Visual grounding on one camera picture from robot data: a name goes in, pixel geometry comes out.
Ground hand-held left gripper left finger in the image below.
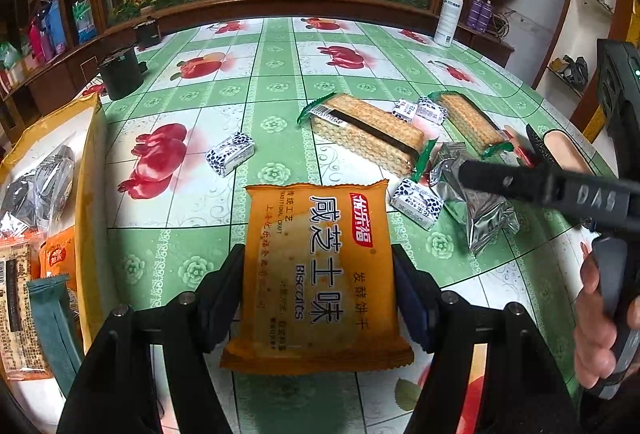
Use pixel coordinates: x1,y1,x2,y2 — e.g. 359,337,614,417
56,244,246,434

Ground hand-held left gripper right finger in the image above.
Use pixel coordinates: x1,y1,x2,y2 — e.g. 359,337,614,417
391,244,583,434

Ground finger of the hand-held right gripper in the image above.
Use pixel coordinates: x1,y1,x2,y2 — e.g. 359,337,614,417
457,158,558,209

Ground slim green-end cracker packet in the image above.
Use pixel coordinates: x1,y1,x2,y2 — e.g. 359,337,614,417
427,91,516,159

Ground small white patterned candy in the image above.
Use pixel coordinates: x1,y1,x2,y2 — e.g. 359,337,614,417
206,131,256,177
390,179,445,231
415,96,449,125
391,98,420,121

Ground orange biscuit packet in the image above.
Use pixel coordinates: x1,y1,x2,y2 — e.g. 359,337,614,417
219,179,416,377
40,225,78,292

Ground yellow cardboard box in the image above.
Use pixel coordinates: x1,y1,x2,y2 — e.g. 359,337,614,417
0,91,108,415

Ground clear printed snack packet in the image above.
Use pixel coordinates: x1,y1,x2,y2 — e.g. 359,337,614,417
30,145,76,215

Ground person's right hand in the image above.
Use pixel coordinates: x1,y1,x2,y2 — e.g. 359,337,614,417
572,241,623,390

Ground large green-end cracker packet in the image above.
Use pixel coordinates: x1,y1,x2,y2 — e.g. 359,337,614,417
298,92,437,182

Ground white spray bottle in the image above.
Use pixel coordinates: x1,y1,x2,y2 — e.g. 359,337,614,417
434,0,460,47

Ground dark green snack packet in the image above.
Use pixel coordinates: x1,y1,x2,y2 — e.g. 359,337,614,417
26,274,86,400

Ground green fruit-print tablecloth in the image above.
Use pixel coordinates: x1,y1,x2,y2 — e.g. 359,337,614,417
0,16,640,434

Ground black cup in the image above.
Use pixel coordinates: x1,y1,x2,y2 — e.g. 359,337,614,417
96,46,147,100

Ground small black box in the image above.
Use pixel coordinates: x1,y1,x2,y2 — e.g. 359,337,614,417
132,16,162,50

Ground light green packet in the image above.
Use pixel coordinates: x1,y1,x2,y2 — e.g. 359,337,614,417
71,0,98,44

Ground blue packet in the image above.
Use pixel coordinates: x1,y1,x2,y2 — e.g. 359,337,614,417
42,0,68,54

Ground green box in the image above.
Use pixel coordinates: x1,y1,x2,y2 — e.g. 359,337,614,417
0,41,23,69

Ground tangled dark cables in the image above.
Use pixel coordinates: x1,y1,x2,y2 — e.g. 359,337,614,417
487,11,511,39

